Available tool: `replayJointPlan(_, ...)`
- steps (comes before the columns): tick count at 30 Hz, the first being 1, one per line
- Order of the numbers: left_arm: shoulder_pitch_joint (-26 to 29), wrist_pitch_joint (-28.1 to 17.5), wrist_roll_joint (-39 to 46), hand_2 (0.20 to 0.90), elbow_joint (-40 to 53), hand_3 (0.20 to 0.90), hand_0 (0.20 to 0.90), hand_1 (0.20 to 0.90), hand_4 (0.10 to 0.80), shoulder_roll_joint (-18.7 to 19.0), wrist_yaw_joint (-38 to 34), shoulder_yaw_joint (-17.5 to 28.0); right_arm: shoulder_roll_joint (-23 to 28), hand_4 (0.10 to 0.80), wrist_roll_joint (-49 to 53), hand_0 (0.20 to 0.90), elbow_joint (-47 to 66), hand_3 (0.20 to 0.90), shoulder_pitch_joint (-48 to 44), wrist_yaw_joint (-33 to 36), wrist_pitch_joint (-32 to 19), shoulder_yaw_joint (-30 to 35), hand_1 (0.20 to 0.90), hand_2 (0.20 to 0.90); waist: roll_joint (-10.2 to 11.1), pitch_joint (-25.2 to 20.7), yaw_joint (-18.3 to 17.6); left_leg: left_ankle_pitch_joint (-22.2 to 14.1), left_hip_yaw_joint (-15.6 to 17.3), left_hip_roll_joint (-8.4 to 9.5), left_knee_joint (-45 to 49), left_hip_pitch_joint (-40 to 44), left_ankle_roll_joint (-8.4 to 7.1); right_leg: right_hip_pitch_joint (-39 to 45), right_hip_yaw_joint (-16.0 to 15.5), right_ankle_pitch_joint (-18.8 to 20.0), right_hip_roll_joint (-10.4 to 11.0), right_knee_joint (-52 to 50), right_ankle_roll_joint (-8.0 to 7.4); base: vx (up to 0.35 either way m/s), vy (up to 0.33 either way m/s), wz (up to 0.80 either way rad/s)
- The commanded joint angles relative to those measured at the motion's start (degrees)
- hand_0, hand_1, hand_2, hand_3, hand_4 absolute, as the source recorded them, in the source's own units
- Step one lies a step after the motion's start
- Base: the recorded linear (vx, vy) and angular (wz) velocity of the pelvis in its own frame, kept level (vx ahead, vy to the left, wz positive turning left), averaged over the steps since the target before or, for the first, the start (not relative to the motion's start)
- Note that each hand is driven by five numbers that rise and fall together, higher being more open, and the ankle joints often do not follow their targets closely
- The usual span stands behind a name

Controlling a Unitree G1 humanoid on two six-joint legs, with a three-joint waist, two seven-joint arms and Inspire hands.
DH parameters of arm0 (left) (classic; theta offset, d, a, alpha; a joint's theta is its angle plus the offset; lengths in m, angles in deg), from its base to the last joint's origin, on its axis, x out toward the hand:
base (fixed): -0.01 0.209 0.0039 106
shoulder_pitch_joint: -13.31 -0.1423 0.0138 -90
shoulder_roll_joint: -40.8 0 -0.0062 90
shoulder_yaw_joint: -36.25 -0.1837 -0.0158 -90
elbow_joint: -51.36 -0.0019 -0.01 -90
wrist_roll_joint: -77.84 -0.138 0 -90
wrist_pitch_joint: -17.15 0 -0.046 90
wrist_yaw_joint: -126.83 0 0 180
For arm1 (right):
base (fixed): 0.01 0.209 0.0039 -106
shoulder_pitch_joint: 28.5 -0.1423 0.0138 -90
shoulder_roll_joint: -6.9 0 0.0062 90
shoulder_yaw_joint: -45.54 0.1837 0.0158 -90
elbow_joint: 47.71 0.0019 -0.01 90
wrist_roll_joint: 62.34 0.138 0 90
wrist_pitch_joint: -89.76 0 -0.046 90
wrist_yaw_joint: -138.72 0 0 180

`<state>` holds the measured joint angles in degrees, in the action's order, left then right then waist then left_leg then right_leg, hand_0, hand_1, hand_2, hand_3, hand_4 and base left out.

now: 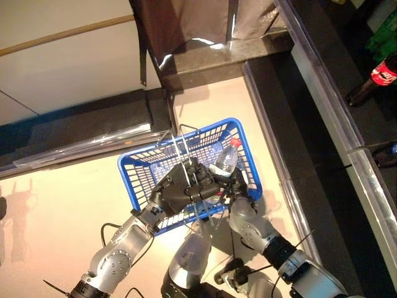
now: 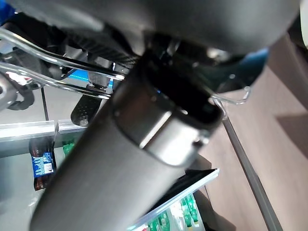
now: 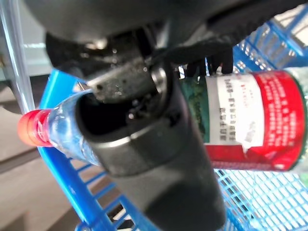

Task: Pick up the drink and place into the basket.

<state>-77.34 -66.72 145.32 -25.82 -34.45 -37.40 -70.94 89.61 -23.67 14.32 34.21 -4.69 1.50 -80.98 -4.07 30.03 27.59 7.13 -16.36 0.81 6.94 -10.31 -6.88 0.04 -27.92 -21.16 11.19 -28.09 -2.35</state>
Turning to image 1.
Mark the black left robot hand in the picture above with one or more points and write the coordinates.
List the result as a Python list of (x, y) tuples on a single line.
[(176, 189)]

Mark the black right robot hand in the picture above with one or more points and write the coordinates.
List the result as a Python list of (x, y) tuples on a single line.
[(239, 186)]

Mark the clear water bottle red label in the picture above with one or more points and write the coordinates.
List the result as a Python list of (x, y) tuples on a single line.
[(226, 158)]

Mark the blue plastic shopping basket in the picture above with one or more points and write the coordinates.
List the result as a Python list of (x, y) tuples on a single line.
[(139, 174)]

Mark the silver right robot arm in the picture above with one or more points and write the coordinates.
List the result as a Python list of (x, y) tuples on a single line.
[(248, 223)]

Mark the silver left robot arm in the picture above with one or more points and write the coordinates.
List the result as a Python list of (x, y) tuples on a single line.
[(124, 245)]

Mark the silver right robot leg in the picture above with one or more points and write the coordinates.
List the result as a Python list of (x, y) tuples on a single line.
[(232, 273)]

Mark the black base shelf board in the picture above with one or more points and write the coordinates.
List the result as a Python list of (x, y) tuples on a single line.
[(285, 108), (325, 232)]

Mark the black display counter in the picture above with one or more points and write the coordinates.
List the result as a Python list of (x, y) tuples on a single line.
[(77, 124)]

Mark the dark stone plinth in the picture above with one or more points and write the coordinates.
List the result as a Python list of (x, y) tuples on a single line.
[(211, 62)]

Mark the dark shelf board clear strip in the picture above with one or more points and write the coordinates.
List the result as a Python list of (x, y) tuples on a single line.
[(325, 93), (369, 192)]

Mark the Coca-Cola bottle red cap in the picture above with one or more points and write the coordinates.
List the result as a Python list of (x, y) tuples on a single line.
[(381, 76)]

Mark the green Sprite bottle yellow cap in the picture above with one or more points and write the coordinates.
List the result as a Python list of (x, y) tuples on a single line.
[(383, 43)]

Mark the dark metal bracket strip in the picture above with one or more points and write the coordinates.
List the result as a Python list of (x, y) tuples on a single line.
[(142, 62)]

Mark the dark metal frame post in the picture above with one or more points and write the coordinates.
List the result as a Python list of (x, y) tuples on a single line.
[(232, 18)]

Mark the tan wooden wall strip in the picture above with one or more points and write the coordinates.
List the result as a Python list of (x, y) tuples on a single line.
[(62, 32)]

